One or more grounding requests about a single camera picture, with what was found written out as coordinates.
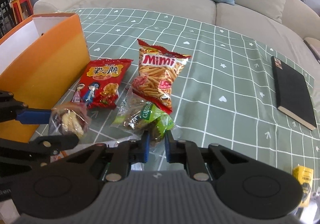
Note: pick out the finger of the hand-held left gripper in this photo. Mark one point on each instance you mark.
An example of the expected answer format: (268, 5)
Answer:
(35, 116)
(50, 143)

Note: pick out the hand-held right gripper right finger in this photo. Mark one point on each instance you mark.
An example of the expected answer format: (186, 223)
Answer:
(169, 150)

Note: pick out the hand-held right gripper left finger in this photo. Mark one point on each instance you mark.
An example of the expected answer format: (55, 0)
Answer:
(145, 148)

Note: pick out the clear cracker packet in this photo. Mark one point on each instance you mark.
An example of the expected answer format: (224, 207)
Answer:
(70, 121)

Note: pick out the green candy bag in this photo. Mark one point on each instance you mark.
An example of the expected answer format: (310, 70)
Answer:
(150, 118)

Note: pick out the orange cardboard box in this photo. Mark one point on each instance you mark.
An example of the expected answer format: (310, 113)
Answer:
(50, 63)

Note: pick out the orange stick snack packet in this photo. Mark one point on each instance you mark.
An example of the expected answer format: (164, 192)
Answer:
(157, 76)

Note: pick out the red cartoon snack packet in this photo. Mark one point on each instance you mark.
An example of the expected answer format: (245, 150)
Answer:
(105, 81)

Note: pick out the green checked tablecloth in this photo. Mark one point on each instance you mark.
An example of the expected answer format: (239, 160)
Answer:
(225, 76)

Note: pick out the stacked red yellow stools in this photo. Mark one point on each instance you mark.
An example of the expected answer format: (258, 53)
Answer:
(22, 8)

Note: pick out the black chair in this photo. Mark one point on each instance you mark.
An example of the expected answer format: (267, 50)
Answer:
(6, 11)

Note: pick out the black notebook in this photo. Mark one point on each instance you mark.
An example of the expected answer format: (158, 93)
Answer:
(292, 91)

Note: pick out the small yellow box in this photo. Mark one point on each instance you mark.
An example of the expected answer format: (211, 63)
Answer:
(303, 184)

